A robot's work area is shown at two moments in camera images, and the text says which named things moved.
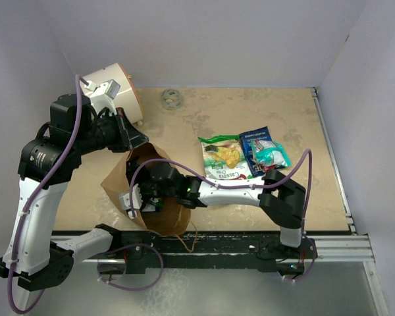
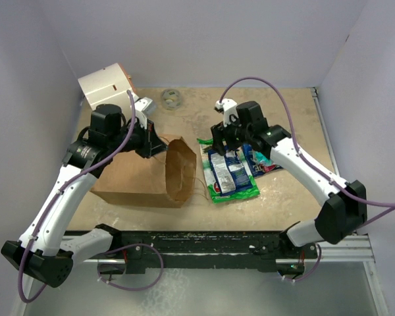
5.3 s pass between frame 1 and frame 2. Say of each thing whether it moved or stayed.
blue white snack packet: moved
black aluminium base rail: stayed
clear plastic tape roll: stayed
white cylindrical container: stayed
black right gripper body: moved
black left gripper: moved
